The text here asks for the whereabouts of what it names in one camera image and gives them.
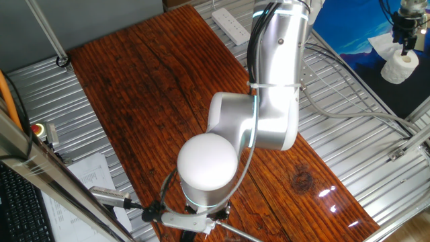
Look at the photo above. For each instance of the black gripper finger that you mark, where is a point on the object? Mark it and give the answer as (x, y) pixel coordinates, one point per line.
(191, 208)
(223, 212)

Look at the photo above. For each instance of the black background gripper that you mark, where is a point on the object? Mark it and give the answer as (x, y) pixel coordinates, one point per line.
(408, 25)

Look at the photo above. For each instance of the white toilet paper roll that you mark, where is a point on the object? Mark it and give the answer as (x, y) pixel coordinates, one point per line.
(399, 69)

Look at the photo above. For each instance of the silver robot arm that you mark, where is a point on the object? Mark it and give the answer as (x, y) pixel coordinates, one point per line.
(208, 161)

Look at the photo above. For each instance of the white lamp socket adapter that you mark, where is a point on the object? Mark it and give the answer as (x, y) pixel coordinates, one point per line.
(210, 228)

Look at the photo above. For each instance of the blue mountain picture backdrop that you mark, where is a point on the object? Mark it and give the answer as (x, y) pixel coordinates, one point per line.
(369, 87)

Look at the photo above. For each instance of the printed paper sheets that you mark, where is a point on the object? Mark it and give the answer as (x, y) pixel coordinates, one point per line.
(90, 171)

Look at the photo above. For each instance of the brown wooden board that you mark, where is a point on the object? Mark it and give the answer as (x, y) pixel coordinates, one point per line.
(134, 84)

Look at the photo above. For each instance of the red emergency stop button box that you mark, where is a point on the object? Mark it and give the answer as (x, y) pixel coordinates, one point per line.
(39, 129)

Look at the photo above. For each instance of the black keyboard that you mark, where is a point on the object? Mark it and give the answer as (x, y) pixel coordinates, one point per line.
(20, 208)

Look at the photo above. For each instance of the white power strip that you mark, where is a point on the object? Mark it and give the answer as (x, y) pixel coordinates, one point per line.
(231, 25)

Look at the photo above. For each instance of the orange pole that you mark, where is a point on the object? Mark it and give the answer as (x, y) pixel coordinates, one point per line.
(7, 101)

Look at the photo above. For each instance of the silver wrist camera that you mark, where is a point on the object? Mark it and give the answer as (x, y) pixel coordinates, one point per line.
(183, 222)

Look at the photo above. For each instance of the aluminium frame profile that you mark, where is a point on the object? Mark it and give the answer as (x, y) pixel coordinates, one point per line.
(413, 142)
(420, 111)

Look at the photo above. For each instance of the ribbed silver exterior camera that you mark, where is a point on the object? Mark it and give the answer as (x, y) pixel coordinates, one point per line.
(107, 196)

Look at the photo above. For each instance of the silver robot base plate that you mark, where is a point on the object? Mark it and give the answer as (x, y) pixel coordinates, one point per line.
(309, 74)

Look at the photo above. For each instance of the wide shiny metal frame bar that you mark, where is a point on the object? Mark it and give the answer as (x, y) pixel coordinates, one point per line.
(50, 178)

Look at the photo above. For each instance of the thin aluminium frame strut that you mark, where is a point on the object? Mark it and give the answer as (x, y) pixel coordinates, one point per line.
(47, 32)

